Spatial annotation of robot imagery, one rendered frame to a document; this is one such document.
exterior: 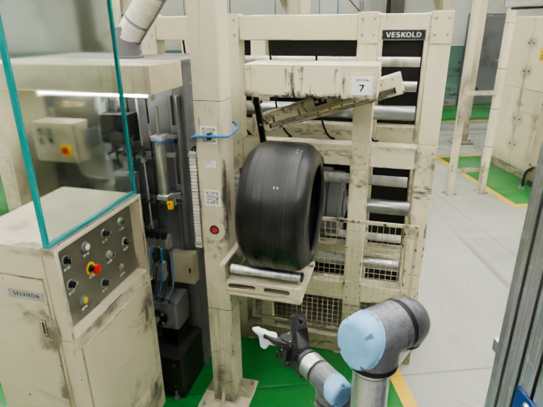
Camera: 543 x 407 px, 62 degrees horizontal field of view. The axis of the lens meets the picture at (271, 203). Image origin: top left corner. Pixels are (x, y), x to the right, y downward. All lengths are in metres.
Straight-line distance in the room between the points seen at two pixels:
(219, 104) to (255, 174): 0.34
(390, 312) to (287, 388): 1.82
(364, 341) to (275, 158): 1.04
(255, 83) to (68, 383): 1.46
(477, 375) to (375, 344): 2.15
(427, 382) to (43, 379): 2.03
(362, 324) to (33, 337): 1.30
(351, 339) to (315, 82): 1.32
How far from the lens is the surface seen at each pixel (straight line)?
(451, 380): 3.04
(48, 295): 1.78
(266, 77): 2.14
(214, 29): 1.92
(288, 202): 1.77
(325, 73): 2.08
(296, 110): 2.26
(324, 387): 1.30
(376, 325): 1.03
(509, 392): 1.13
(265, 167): 1.84
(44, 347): 1.94
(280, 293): 2.10
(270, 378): 2.88
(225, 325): 2.40
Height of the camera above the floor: 1.96
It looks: 22 degrees down
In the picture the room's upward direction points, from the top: 1 degrees counter-clockwise
